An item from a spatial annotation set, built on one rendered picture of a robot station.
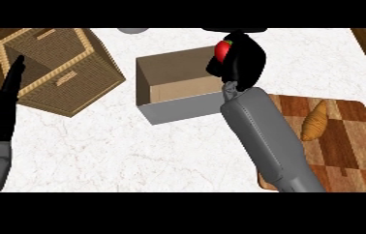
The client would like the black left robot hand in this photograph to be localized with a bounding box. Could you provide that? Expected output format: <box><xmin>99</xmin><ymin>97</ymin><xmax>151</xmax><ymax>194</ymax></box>
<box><xmin>0</xmin><ymin>54</ymin><xmax>26</xmax><ymax>143</ymax></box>

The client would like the golden brown croissant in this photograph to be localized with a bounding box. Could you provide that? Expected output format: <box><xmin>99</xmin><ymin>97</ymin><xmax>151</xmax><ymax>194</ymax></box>
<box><xmin>300</xmin><ymin>99</ymin><xmax>331</xmax><ymax>142</ymax></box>

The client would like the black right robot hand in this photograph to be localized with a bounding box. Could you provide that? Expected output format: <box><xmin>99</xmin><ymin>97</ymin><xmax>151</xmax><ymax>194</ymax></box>
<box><xmin>206</xmin><ymin>30</ymin><xmax>268</xmax><ymax>93</ymax></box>

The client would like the grey round object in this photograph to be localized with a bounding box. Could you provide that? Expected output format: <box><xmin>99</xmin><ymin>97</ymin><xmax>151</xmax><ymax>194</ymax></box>
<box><xmin>117</xmin><ymin>28</ymin><xmax>150</xmax><ymax>35</ymax></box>

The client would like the brown wooden object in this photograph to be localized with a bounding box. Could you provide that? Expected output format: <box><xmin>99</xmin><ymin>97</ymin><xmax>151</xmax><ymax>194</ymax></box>
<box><xmin>350</xmin><ymin>28</ymin><xmax>366</xmax><ymax>56</ymax></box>

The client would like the black round object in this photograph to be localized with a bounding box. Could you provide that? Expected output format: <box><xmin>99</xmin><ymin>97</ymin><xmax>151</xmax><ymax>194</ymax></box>
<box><xmin>201</xmin><ymin>28</ymin><xmax>269</xmax><ymax>34</ymax></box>

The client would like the brown wicker basket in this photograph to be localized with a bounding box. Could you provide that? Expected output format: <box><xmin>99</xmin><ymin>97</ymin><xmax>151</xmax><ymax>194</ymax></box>
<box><xmin>0</xmin><ymin>28</ymin><xmax>127</xmax><ymax>119</ymax></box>

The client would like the grey cardboard box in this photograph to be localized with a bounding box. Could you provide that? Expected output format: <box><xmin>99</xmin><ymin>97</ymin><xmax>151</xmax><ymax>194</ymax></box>
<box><xmin>135</xmin><ymin>44</ymin><xmax>229</xmax><ymax>126</ymax></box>

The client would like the checkered wooden cutting board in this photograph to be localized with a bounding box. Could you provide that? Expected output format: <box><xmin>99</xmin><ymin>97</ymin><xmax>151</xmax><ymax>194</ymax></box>
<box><xmin>257</xmin><ymin>94</ymin><xmax>366</xmax><ymax>193</ymax></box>

